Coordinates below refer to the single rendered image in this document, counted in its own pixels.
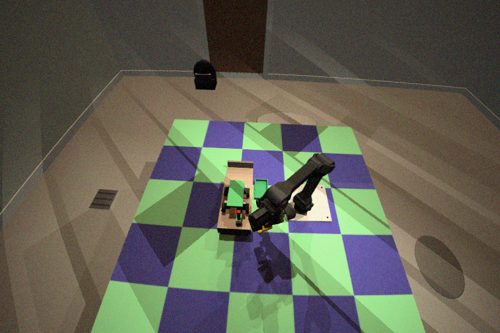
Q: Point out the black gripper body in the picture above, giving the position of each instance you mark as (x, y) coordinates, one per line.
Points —
(288, 210)

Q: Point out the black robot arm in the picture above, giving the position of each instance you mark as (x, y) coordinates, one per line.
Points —
(276, 198)

